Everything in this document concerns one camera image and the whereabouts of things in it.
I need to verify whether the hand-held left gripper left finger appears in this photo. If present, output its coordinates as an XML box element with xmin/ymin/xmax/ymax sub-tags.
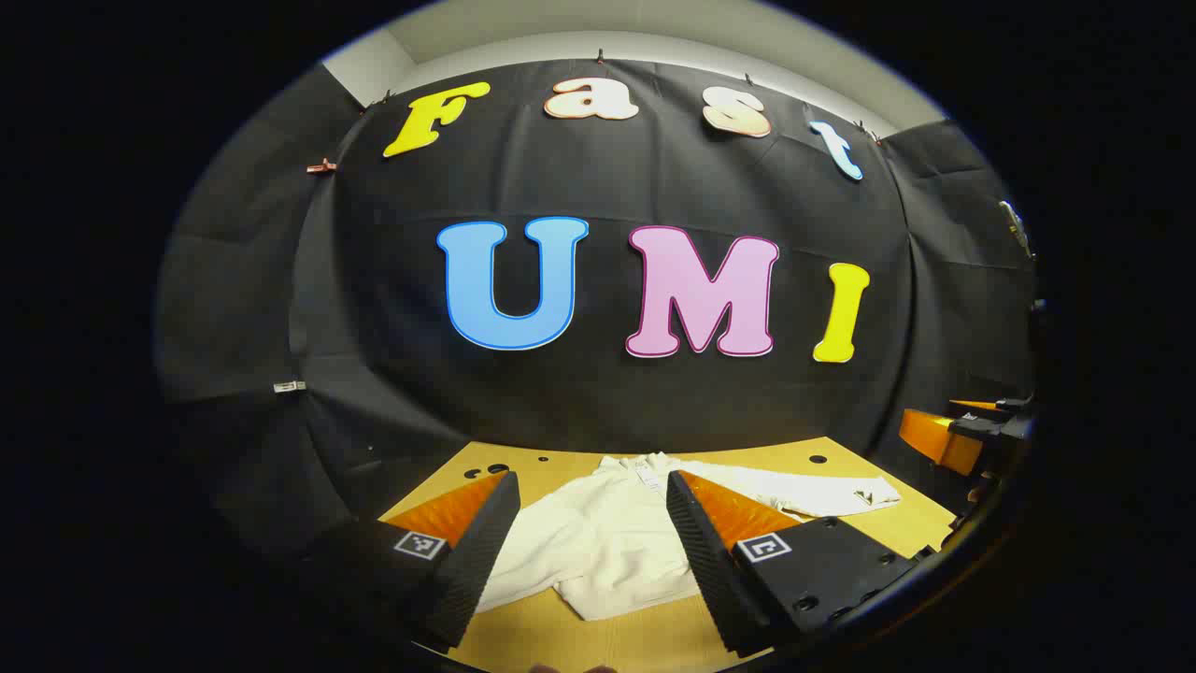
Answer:
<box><xmin>299</xmin><ymin>470</ymin><xmax>521</xmax><ymax>651</ymax></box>

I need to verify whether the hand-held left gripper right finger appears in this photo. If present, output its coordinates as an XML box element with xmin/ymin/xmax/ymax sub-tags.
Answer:
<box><xmin>665</xmin><ymin>470</ymin><xmax>935</xmax><ymax>658</ymax></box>

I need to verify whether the white long-sleeved garment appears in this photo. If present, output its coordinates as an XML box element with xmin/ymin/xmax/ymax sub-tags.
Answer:
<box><xmin>477</xmin><ymin>452</ymin><xmax>903</xmax><ymax>622</ymax></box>

